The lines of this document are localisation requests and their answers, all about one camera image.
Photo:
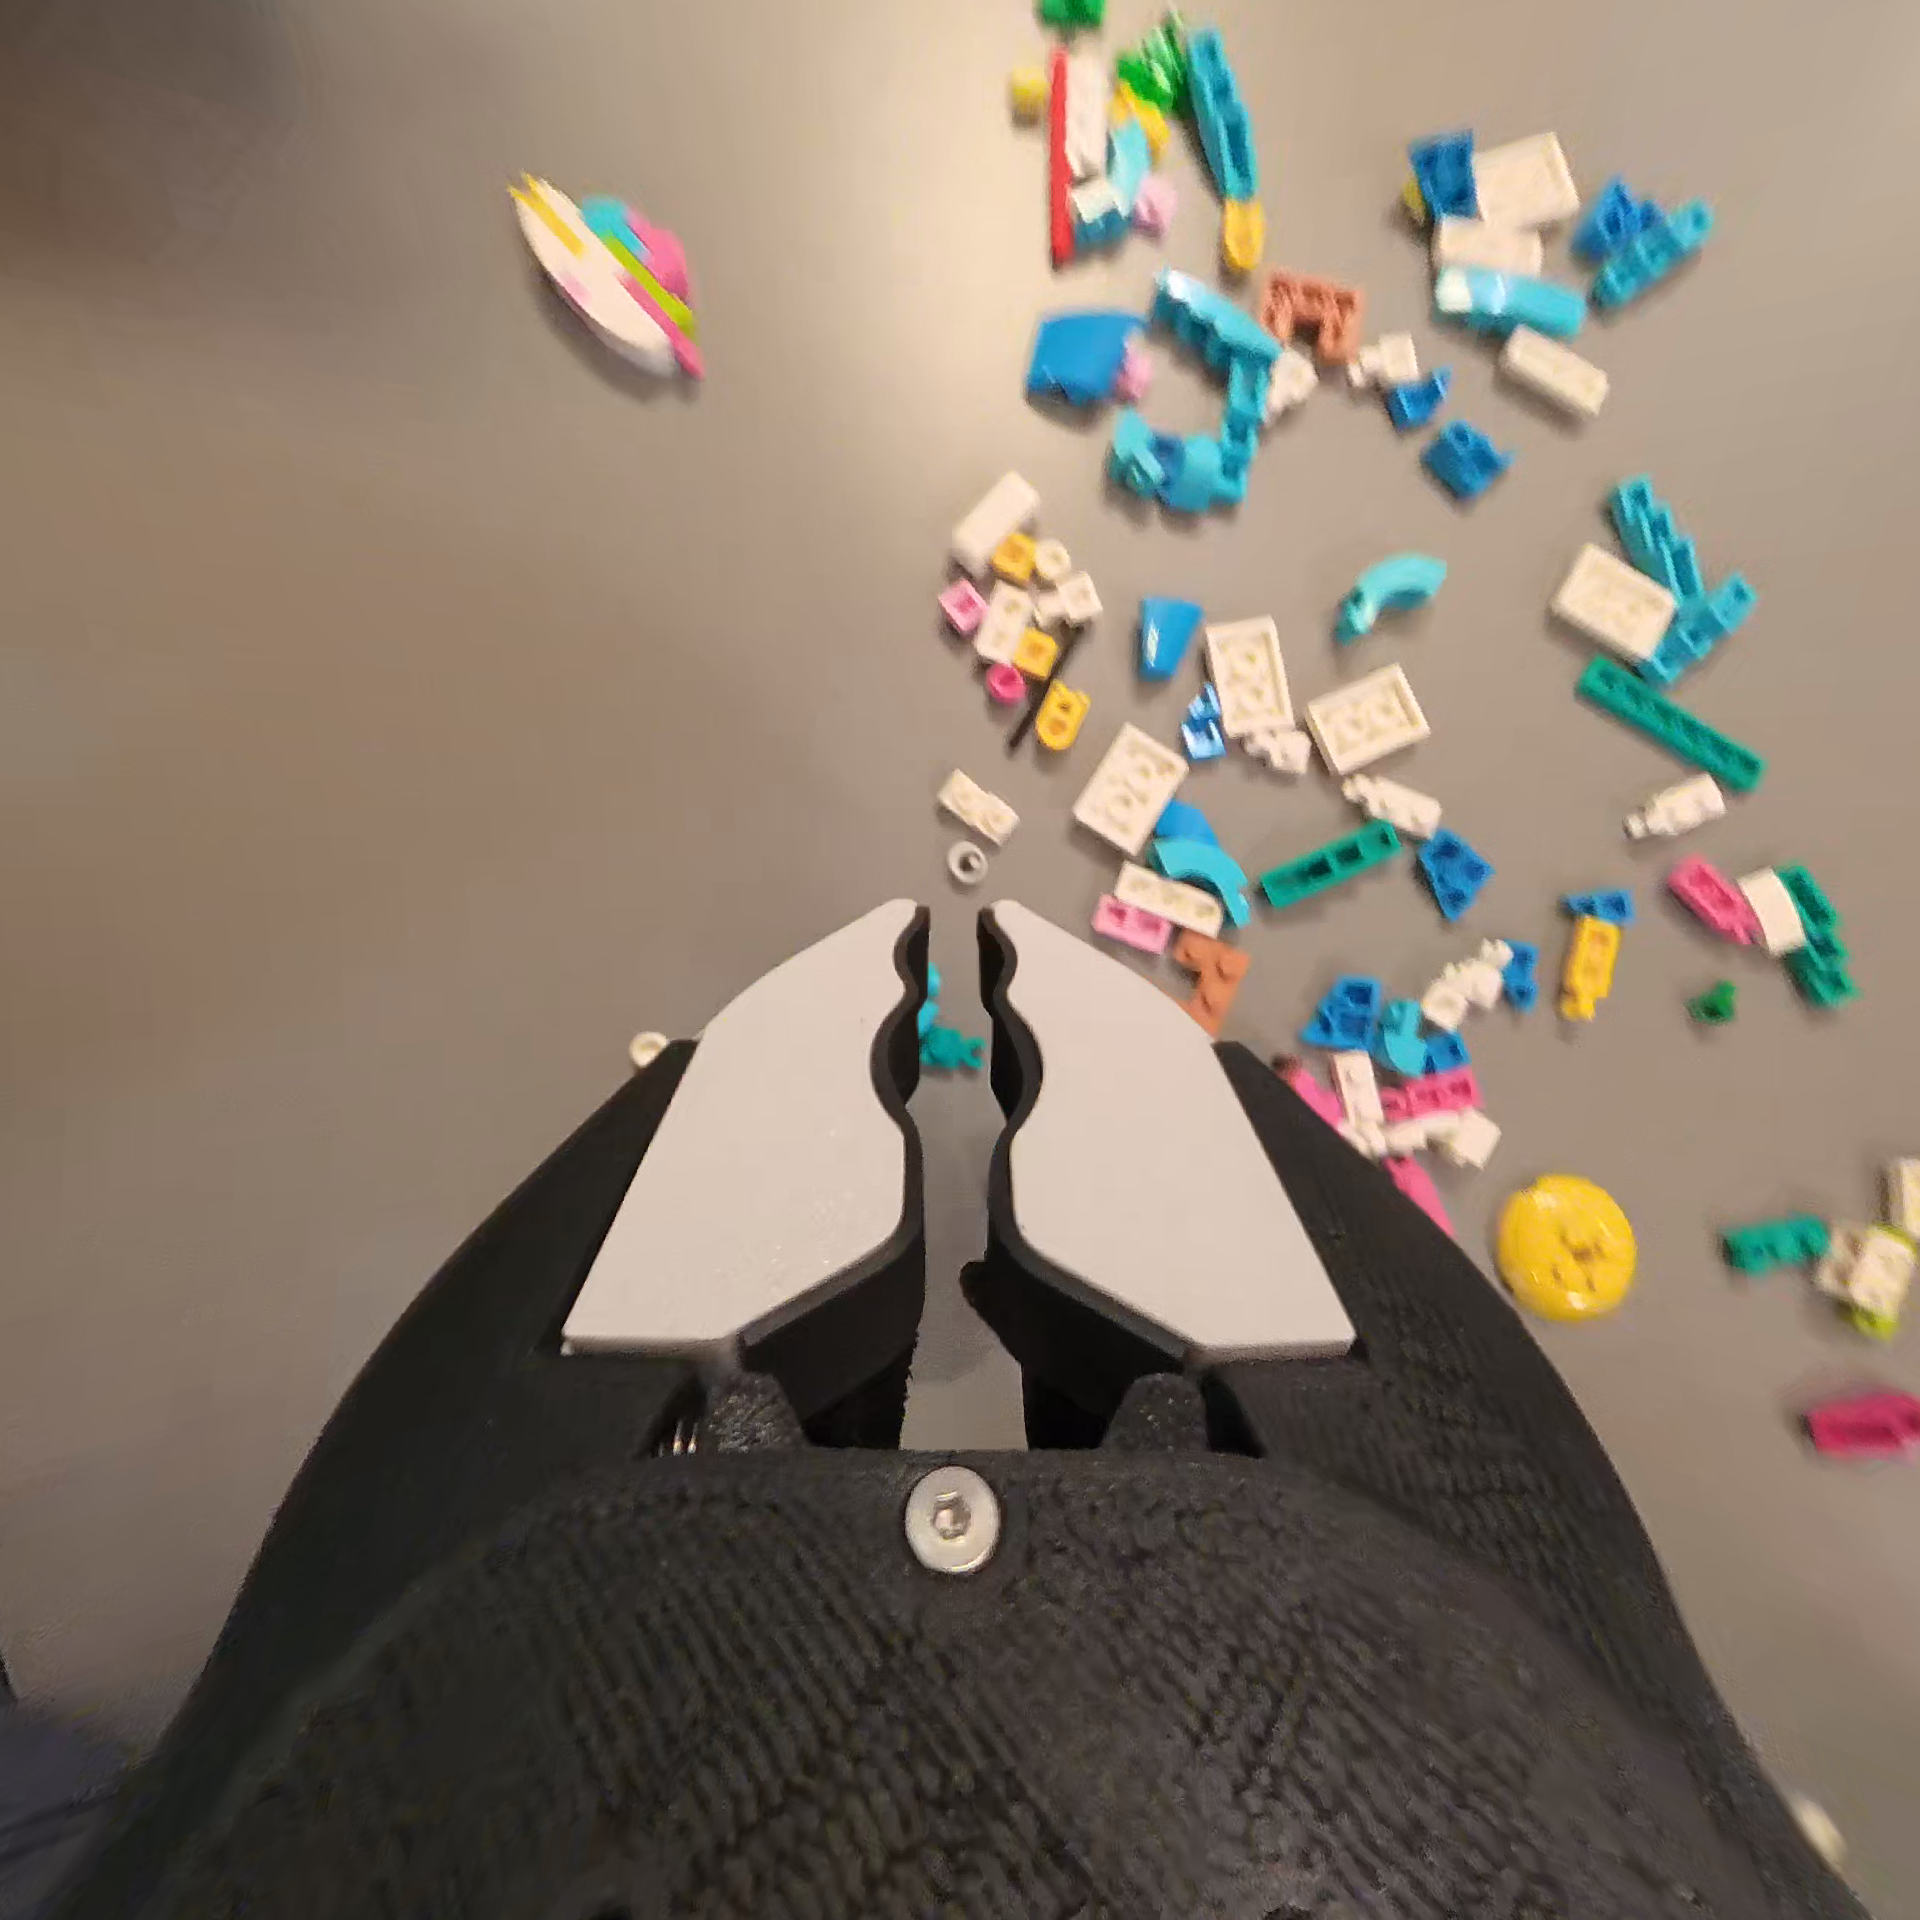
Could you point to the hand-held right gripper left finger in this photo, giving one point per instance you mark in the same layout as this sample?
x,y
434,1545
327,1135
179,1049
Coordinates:
x,y
751,1171

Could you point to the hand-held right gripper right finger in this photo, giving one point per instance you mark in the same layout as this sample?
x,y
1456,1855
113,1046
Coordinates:
x,y
1154,1171

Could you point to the small teal lego figure part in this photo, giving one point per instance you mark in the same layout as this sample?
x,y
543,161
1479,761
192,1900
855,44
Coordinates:
x,y
945,1039

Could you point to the pile of lego pieces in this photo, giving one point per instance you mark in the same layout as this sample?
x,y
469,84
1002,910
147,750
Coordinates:
x,y
1245,674

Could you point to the white pink lego wing assembly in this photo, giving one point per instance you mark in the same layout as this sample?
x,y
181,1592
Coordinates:
x,y
600,284

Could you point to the yellow round lego dish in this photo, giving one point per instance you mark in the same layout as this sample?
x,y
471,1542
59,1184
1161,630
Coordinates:
x,y
1563,1244

